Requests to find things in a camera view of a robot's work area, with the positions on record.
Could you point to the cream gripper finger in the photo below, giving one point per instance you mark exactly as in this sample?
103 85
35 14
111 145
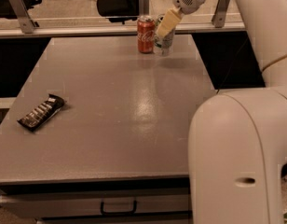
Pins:
170 20

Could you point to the white green 7up can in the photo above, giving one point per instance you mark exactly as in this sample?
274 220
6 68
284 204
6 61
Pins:
163 45

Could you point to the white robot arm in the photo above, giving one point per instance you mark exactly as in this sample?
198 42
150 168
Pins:
237 142

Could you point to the red coke can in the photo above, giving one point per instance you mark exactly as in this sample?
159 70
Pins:
145 33

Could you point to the black office chair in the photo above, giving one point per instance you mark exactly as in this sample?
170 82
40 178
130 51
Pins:
118 10

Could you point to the grey drawer cabinet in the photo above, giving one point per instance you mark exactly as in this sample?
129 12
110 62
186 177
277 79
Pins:
121 136

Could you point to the black snack bar wrapper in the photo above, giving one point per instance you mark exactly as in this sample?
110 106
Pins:
42 113

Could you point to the middle metal bracket post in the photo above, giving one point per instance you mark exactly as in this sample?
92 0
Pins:
143 7

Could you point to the metal bracket post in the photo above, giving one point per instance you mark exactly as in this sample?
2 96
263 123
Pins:
143 7
219 17
26 24

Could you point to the right metal bracket post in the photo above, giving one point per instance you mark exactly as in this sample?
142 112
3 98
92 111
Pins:
219 17

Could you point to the left metal bracket post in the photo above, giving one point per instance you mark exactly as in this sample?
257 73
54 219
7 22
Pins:
26 24

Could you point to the black drawer handle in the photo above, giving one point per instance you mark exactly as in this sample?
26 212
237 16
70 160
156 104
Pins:
118 208

